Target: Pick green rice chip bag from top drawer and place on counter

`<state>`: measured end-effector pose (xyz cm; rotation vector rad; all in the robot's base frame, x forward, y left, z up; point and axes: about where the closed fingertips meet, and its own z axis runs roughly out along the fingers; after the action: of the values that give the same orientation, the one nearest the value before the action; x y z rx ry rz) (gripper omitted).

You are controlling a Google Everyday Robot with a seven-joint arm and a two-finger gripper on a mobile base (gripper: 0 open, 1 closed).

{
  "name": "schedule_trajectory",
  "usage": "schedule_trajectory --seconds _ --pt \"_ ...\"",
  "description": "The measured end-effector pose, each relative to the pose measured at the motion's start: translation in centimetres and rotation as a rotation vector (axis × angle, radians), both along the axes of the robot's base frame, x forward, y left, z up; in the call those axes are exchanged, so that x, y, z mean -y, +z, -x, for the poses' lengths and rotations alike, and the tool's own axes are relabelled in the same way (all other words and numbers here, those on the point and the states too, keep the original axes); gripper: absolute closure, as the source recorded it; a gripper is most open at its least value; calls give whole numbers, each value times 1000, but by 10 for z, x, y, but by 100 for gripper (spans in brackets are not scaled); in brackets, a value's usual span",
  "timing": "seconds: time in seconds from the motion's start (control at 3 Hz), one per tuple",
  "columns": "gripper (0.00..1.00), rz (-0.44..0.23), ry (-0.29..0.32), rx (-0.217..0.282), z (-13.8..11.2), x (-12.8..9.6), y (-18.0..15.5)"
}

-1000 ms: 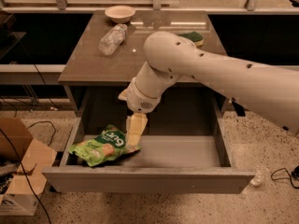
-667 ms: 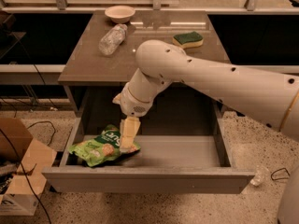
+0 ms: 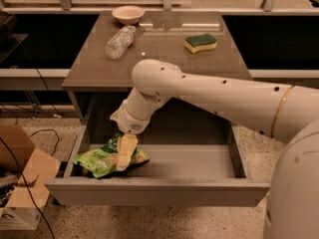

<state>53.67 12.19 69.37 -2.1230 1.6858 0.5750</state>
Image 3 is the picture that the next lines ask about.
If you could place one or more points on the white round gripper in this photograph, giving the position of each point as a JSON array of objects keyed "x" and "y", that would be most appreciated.
[{"x": 128, "y": 121}]

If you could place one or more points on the green rice chip bag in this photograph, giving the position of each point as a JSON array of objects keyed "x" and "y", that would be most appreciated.
[{"x": 102, "y": 161}]

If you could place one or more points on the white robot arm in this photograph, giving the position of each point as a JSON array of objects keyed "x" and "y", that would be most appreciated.
[{"x": 289, "y": 114}]

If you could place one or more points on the grey open top drawer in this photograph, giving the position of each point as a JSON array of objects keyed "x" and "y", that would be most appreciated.
[{"x": 195, "y": 160}]

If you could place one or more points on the grey counter cabinet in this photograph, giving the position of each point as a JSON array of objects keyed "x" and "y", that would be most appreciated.
[{"x": 160, "y": 36}]

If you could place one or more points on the brown cardboard box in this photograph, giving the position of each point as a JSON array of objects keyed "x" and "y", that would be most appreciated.
[{"x": 32, "y": 167}]

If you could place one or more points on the clear plastic water bottle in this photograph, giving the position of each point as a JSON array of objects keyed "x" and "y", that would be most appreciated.
[{"x": 118, "y": 44}]

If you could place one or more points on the green and yellow sponge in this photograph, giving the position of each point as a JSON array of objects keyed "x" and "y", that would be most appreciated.
[{"x": 204, "y": 42}]

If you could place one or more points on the white paper bowl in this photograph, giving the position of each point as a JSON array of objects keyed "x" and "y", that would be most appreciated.
[{"x": 128, "y": 15}]

